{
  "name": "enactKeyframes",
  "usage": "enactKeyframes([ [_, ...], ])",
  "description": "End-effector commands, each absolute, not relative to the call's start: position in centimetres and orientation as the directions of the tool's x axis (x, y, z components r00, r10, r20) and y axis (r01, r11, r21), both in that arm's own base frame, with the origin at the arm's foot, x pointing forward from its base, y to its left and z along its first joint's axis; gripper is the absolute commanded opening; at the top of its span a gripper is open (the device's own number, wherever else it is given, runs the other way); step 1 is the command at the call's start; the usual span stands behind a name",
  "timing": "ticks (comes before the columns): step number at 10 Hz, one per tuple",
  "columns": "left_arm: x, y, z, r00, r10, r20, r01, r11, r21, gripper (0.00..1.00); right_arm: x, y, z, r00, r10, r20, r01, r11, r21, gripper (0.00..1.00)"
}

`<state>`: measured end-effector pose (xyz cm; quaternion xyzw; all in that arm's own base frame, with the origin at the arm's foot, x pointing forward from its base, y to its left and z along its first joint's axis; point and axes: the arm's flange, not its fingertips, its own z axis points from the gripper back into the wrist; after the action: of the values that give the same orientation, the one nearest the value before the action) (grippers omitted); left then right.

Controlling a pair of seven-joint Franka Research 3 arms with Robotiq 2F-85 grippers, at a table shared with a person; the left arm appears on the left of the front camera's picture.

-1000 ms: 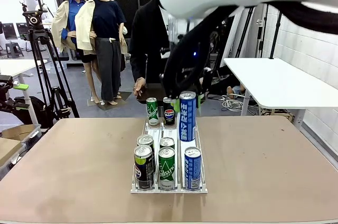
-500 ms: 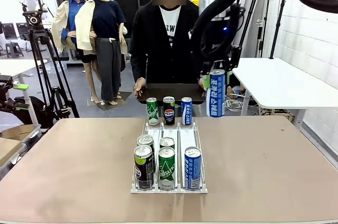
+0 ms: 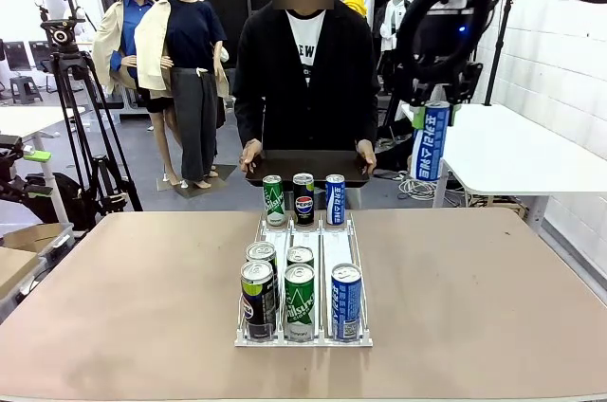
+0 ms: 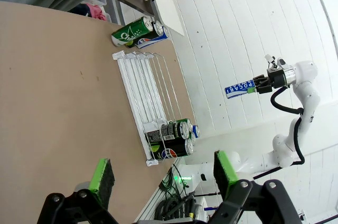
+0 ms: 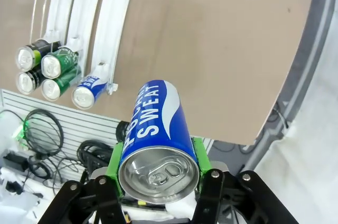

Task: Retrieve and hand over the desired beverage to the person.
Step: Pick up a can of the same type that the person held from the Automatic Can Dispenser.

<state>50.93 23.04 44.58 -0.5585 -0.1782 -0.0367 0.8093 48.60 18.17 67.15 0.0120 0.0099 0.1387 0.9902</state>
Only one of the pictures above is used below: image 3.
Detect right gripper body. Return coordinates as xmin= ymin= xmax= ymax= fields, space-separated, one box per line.
xmin=412 ymin=60 xmax=485 ymax=107

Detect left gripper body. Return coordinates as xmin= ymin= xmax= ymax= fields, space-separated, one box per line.
xmin=0 ymin=134 xmax=29 ymax=207

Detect blue Pocari Sweat can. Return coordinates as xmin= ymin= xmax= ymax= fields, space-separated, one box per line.
xmin=324 ymin=174 xmax=346 ymax=227
xmin=410 ymin=100 xmax=451 ymax=182
xmin=330 ymin=263 xmax=364 ymax=341

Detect dark brown serving tray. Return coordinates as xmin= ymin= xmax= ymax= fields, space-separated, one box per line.
xmin=245 ymin=149 xmax=372 ymax=188

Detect green Chilsung cider can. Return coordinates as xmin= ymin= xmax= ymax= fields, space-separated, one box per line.
xmin=262 ymin=174 xmax=287 ymax=228
xmin=285 ymin=245 xmax=315 ymax=270
xmin=283 ymin=263 xmax=317 ymax=342

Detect person's right forearm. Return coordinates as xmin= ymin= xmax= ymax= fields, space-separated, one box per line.
xmin=233 ymin=83 xmax=265 ymax=150

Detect person's left forearm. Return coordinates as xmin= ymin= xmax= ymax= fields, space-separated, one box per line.
xmin=353 ymin=83 xmax=380 ymax=147

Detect person in black cardigan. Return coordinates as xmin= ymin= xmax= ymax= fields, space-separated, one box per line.
xmin=232 ymin=0 xmax=380 ymax=211

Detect person's left hand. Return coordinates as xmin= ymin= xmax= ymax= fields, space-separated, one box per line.
xmin=355 ymin=138 xmax=378 ymax=176

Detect person's right hand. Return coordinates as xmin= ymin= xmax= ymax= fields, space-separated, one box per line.
xmin=239 ymin=138 xmax=265 ymax=174

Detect black equipment bag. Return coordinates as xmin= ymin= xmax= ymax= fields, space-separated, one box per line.
xmin=23 ymin=173 xmax=101 ymax=232

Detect white table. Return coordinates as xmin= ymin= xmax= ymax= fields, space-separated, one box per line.
xmin=0 ymin=105 xmax=86 ymax=223
xmin=400 ymin=101 xmax=607 ymax=232

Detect cardboard box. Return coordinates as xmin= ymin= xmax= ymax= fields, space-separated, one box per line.
xmin=2 ymin=223 xmax=72 ymax=254

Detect black light stand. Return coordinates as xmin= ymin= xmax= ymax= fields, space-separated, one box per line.
xmin=483 ymin=0 xmax=516 ymax=107

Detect clear plastic bin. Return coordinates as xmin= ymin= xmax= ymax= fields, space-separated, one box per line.
xmin=0 ymin=223 xmax=76 ymax=275

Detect black plastic stool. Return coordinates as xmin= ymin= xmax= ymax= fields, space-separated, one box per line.
xmin=9 ymin=75 xmax=44 ymax=104

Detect flat cardboard sheet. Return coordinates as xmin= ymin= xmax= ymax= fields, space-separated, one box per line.
xmin=0 ymin=245 xmax=44 ymax=302

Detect white can dispenser rack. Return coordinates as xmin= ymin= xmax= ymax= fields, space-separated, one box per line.
xmin=234 ymin=211 xmax=375 ymax=349

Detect mannequin with black hat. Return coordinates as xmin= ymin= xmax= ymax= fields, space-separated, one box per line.
xmin=92 ymin=0 xmax=165 ymax=114

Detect mannequin with cream jacket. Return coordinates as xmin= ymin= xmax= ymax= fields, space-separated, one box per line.
xmin=135 ymin=0 xmax=231 ymax=190

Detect dark wall screen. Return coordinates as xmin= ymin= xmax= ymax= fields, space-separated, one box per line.
xmin=412 ymin=8 xmax=480 ymax=74

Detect white floor cables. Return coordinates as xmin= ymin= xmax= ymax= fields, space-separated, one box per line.
xmin=396 ymin=172 xmax=440 ymax=202

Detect black camera tripod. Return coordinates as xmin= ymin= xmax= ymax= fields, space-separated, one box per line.
xmin=36 ymin=0 xmax=143 ymax=232

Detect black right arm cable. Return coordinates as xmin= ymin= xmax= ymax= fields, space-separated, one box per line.
xmin=395 ymin=0 xmax=502 ymax=85

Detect mannequin base plate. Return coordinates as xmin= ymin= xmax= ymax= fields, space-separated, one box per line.
xmin=156 ymin=163 xmax=238 ymax=199

